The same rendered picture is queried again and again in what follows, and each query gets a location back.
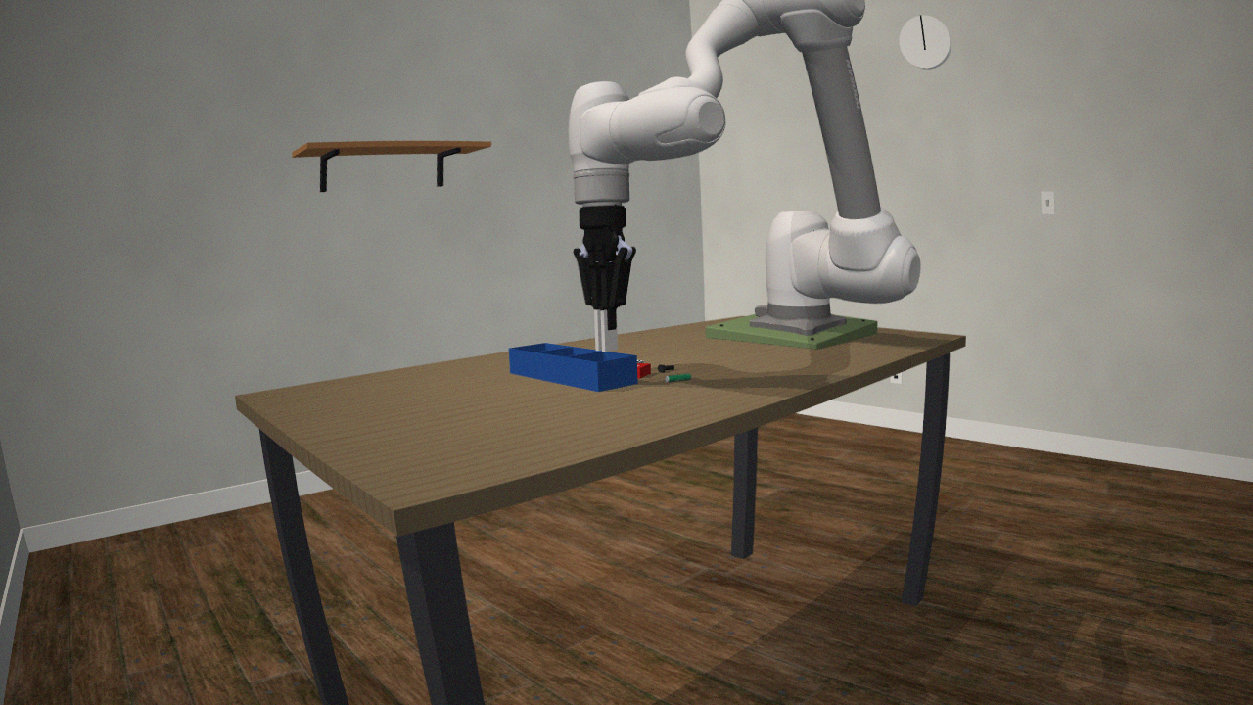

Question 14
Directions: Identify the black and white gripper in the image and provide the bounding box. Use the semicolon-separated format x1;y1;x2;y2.
574;204;637;352

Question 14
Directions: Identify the blue three-compartment bin rack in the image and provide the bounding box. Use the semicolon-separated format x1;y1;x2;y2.
509;343;638;392

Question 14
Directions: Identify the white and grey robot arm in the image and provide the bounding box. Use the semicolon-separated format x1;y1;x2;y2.
569;0;920;336

